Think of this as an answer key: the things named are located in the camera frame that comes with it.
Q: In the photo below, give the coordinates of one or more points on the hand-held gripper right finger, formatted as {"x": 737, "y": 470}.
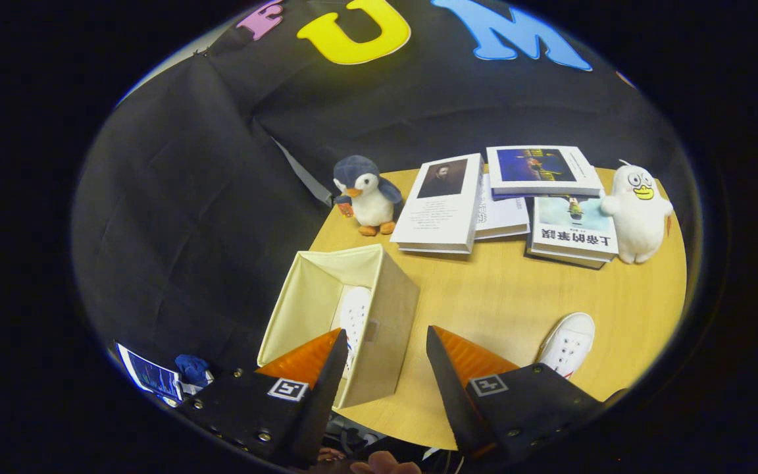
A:
{"x": 454, "y": 395}

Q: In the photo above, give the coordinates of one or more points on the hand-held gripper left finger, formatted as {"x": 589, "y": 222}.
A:
{"x": 323, "y": 395}

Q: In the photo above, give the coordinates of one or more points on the white sneaker shoe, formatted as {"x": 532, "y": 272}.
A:
{"x": 354, "y": 316}
{"x": 570, "y": 342}

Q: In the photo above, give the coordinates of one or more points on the cream fabric storage box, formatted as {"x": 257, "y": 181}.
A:
{"x": 389, "y": 316}

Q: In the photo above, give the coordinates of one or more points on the blue cloth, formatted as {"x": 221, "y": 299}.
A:
{"x": 191, "y": 368}

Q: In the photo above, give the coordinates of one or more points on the computer monitor screen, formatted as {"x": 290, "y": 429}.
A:
{"x": 149, "y": 375}

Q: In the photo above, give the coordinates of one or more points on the white book with portrait cover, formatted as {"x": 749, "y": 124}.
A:
{"x": 438, "y": 210}

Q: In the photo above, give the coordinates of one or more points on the plain white book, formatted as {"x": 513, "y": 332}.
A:
{"x": 503, "y": 214}

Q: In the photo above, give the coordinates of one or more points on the blue penguin plush toy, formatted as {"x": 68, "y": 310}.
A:
{"x": 369, "y": 197}

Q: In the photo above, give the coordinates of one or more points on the book with teal cover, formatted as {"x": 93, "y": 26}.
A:
{"x": 573, "y": 227}

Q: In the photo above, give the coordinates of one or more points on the book with dark blue cover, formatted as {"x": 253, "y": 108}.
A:
{"x": 540, "y": 168}

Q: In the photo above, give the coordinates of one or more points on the white duck plush toy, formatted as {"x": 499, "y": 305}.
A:
{"x": 639, "y": 217}

